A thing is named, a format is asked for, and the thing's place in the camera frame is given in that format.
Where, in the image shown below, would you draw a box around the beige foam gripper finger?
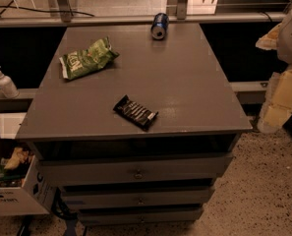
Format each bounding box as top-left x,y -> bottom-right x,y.
256,24 -> 281,50

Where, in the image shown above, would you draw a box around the blue pepsi can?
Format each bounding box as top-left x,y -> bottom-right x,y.
150,13 -> 169,40

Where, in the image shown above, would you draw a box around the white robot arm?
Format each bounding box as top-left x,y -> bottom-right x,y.
256,8 -> 292,65

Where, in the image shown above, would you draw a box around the black candy bar wrapper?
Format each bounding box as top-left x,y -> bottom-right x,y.
113,95 -> 158,131

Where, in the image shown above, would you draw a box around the grey drawer cabinet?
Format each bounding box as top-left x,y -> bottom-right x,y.
18,24 -> 251,225

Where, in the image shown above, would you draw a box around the green chip bag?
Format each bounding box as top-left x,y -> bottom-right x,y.
59,37 -> 119,81

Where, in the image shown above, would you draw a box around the white pump bottle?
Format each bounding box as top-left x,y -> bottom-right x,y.
0,67 -> 19,98

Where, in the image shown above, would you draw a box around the white cardboard box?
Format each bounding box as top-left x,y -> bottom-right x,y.
0,113 -> 55,216

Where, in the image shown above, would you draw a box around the snack items in box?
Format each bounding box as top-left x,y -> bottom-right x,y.
0,147 -> 33,187

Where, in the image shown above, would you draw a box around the metal railing frame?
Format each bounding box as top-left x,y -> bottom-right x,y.
0,0 -> 292,28

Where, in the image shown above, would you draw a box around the black cable on floor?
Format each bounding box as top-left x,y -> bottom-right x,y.
0,0 -> 95,18

